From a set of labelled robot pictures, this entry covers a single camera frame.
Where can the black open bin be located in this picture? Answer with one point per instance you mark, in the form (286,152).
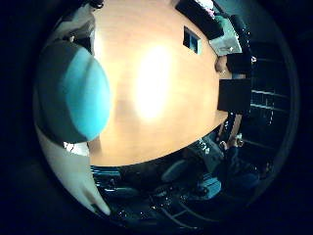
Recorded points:
(199,16)

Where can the small brown object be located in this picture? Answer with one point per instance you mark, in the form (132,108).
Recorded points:
(220,64)

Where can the seated person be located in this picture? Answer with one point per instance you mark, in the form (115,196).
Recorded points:
(239,166)

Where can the dark shelving unit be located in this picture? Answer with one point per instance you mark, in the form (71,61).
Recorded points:
(270,98)

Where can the blue ribbed aluminium rail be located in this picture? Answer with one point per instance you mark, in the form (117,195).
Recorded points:
(104,171)

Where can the white cardboard box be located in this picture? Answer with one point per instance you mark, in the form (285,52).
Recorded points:
(227,40)

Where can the black office chair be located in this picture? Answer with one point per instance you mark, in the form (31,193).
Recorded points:
(182,174)

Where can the black flat box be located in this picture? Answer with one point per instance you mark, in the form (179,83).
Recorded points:
(234,96)

